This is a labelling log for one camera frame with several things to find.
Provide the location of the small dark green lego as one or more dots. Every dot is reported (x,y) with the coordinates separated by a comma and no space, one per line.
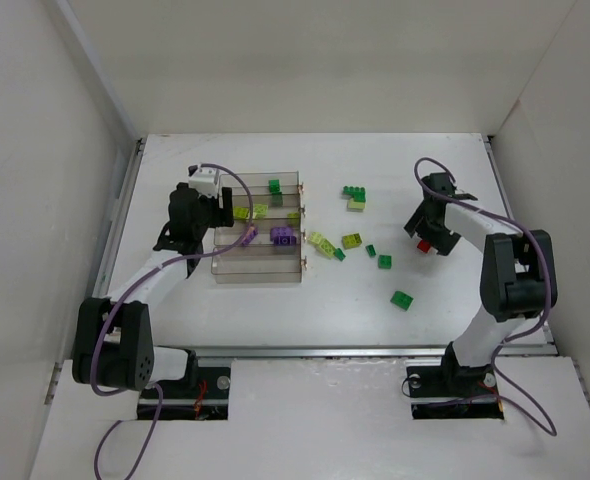
(339,254)

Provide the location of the small green lego sloped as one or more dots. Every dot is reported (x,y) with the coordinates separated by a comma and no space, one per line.
(371,251)

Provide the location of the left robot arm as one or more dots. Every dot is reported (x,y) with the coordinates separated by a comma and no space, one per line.
(113,347)

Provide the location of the purple arch lego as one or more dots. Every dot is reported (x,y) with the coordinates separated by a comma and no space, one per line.
(283,236)

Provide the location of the lime lego long brick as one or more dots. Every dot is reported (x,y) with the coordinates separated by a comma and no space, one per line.
(326,248)

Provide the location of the lime lego 2x2 centre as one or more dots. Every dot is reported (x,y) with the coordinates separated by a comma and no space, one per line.
(351,241)

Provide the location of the pale lime lego 2x2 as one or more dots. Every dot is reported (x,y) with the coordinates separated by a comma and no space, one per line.
(260,211)
(315,238)

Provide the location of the green lego lower right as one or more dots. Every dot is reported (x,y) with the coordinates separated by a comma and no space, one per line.
(402,300)

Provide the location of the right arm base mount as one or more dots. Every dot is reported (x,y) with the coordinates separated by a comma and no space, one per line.
(438,395)

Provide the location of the red lego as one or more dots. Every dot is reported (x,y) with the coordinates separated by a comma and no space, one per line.
(424,246)

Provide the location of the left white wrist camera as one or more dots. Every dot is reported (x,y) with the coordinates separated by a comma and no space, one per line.
(205,180)

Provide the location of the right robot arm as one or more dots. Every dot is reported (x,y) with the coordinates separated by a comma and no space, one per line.
(517,283)

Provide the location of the long green lego brick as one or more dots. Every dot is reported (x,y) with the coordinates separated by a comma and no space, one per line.
(353,191)

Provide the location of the green lego small block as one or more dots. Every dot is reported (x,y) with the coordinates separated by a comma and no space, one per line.
(274,186)

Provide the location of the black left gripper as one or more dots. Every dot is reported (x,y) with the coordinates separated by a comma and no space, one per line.
(225,207)

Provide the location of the aluminium rail front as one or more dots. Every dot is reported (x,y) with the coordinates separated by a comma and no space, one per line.
(318,352)

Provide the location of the pale green curved lego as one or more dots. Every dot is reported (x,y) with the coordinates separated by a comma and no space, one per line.
(356,203)

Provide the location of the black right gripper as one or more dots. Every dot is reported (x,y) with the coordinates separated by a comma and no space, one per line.
(429,232)

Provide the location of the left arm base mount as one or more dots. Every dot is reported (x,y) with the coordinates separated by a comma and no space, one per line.
(204,397)

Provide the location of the green lego 2x2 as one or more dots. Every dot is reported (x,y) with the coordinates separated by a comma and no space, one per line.
(384,262)

